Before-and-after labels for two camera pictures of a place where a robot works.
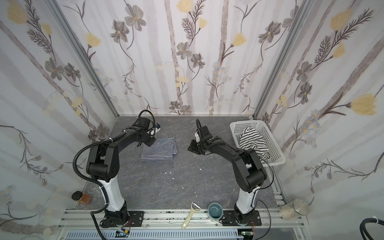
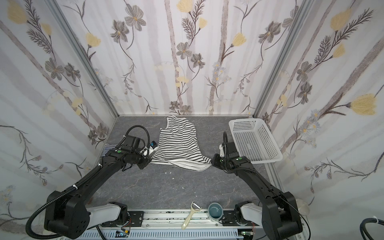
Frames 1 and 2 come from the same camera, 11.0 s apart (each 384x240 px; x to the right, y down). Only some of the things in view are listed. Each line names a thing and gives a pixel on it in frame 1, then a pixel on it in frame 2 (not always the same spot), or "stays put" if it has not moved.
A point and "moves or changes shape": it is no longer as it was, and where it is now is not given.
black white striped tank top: [249, 138] to [178, 146]
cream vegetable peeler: [195, 208] stays put
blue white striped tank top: [161, 148] moves or changes shape
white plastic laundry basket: [276, 155] stays put
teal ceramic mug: [215, 211] stays put
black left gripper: [148, 140] to [144, 162]
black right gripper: [198, 145] to [217, 161]
